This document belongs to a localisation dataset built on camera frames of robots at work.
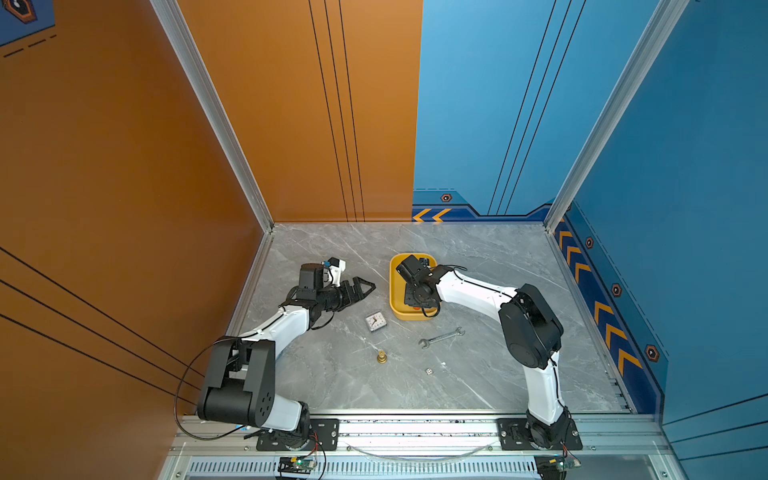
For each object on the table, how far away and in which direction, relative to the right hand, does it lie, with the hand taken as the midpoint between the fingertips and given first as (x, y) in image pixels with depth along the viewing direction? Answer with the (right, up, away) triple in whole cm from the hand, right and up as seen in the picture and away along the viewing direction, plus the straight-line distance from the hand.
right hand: (410, 299), depth 95 cm
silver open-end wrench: (+14, -9, -4) cm, 17 cm away
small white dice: (+5, -18, -12) cm, 22 cm away
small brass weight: (-9, -15, -11) cm, 20 cm away
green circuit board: (-29, -35, -24) cm, 52 cm away
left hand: (-13, +4, -7) cm, 16 cm away
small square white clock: (-11, -6, -4) cm, 13 cm away
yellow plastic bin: (-4, -2, -6) cm, 7 cm away
